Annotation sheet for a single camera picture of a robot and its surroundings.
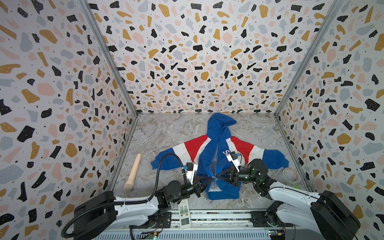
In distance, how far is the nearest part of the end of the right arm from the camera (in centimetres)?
63

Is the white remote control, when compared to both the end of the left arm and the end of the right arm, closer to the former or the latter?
the end of the left arm

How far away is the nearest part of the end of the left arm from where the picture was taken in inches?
23.0

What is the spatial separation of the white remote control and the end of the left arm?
10cm

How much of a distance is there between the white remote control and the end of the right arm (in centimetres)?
25

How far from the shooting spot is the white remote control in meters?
0.73
